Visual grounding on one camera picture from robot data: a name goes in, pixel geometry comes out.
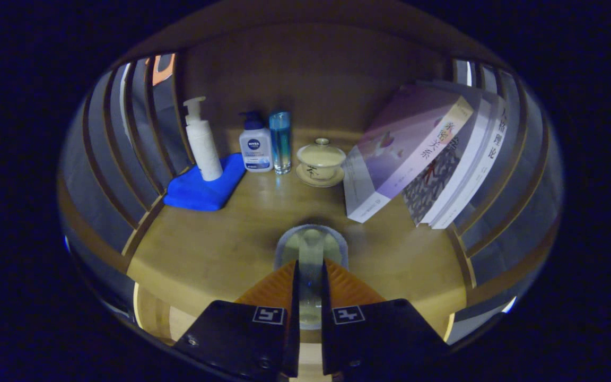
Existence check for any thick white book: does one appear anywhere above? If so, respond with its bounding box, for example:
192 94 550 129
433 93 509 230

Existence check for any white bottle with blue cap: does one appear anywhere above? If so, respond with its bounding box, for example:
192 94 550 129
239 110 273 173

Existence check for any white pump bottle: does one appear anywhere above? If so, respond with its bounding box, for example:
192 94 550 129
182 96 223 182

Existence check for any wooden cabinet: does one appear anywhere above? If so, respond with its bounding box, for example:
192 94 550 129
56 0 566 367

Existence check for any wooden countertop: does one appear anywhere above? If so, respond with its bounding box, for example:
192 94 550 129
125 126 470 343

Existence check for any lidded ceramic tea cup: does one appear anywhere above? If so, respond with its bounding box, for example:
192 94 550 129
296 138 347 188

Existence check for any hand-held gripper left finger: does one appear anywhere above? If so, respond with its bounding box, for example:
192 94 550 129
173 260 301 378

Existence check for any clear blue bottle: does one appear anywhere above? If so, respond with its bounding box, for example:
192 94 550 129
269 110 292 175

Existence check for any purple book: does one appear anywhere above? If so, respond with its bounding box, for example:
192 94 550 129
343 84 474 223

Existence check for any green handled scrubbing sponge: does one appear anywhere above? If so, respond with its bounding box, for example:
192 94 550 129
274 224 350 329

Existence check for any blue cloth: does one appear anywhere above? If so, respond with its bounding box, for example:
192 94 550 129
163 153 246 212

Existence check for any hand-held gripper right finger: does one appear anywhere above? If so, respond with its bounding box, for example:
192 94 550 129
320 258 449 376

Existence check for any dark patterned book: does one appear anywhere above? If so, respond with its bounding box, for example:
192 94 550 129
402 135 462 226

